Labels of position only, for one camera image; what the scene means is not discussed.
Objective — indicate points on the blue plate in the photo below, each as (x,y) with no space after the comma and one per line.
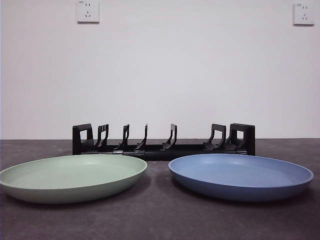
(240,186)

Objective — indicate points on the pale green plate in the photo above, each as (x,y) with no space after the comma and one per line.
(75,185)

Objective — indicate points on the black plate rack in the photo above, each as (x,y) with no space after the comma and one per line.
(175,151)

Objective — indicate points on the white wall socket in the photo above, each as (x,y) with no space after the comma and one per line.
(88,12)
(303,15)

